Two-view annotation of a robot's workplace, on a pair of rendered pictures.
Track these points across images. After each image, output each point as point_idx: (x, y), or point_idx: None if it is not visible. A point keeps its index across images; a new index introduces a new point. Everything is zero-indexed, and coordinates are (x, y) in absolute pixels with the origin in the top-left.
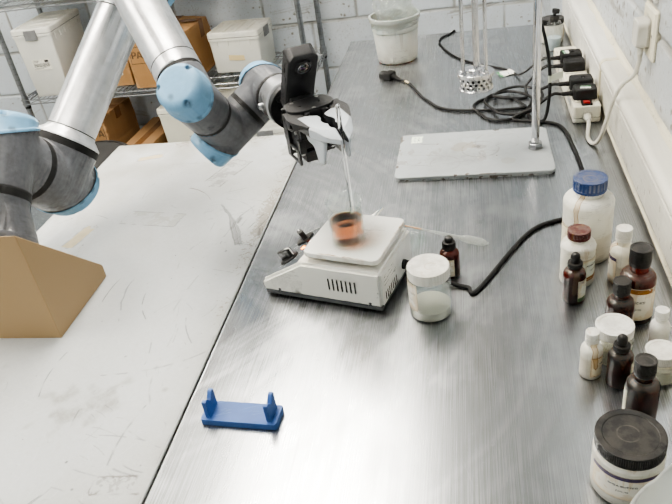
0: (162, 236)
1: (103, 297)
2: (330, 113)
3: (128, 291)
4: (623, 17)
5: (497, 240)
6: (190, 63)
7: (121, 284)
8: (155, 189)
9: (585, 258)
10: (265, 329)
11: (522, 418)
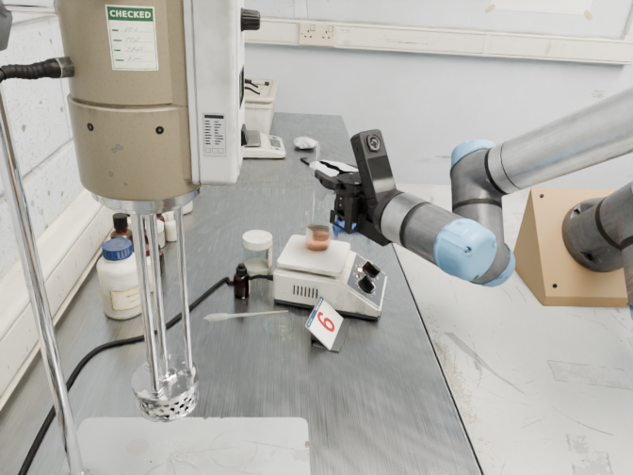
0: (543, 347)
1: (518, 288)
2: (333, 171)
3: (503, 292)
4: None
5: (195, 323)
6: (484, 151)
7: (517, 298)
8: None
9: None
10: None
11: (213, 225)
